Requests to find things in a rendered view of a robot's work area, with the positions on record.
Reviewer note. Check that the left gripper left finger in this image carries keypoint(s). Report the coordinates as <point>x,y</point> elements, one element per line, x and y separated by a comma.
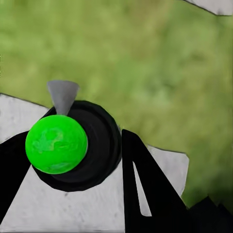
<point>14,165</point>

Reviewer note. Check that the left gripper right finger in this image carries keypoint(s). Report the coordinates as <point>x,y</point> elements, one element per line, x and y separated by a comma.
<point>169,213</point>

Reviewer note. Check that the insectifuge atomizer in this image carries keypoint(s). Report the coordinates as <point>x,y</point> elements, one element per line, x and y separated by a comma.
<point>77,144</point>

